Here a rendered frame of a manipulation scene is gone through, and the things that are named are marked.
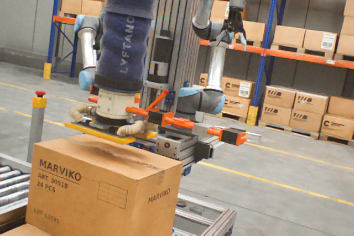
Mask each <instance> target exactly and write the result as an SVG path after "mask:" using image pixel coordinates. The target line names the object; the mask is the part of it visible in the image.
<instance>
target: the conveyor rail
mask: <svg viewBox="0 0 354 236"><path fill-rule="evenodd" d="M0 166H1V168H2V167H6V166H9V167H10V169H11V172H12V171H15V170H19V171H20V175H24V174H31V169H32V164H30V163H28V162H25V161H22V160H19V159H16V158H14V157H11V156H8V155H6V154H2V153H0Z"/></svg>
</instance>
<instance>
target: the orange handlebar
mask: <svg viewBox="0 0 354 236"><path fill-rule="evenodd" d="M88 101H89V102H92V103H96V104H97V102H98V97H89V98H88ZM134 103H140V99H139V98H135V99H134ZM135 108H136V109H135ZM139 109H140V110H139ZM141 110H142V111H141ZM126 111H127V112H131V113H134V114H138V115H140V116H145V117H148V112H145V109H141V108H138V107H133V106H132V107H126ZM165 122H166V123H170V124H174V126H177V127H181V128H185V127H186V128H190V129H193V127H194V124H196V123H193V122H190V120H188V119H184V118H175V117H170V118H168V117H166V118H165ZM207 133H208V134H212V135H215V136H218V137H219V134H220V129H217V128H214V127H213V128H212V129H210V128H209V129H208V131H207ZM246 141H247V138H246V137H245V136H243V137H241V138H240V143H244V142H246Z"/></svg>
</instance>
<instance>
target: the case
mask: <svg viewBox="0 0 354 236"><path fill-rule="evenodd" d="M182 168H183V162H181V161H177V160H174V159H171V158H168V157H165V156H161V155H158V154H155V153H152V152H150V151H146V150H143V149H139V148H136V147H132V146H129V145H126V144H124V145H121V144H118V143H115V142H112V141H109V140H106V139H103V138H99V137H96V136H94V135H91V134H82V135H76V136H72V137H66V138H61V139H55V140H49V141H43V142H40V143H34V149H33V159H32V169H31V174H30V184H29V194H28V203H27V213H26V219H25V222H27V223H29V224H31V225H33V226H35V227H37V228H39V229H41V230H43V231H45V232H47V233H49V234H52V235H54V236H171V234H172V230H173V224H174V217H175V208H176V202H177V197H178V192H179V185H180V178H181V172H182Z"/></svg>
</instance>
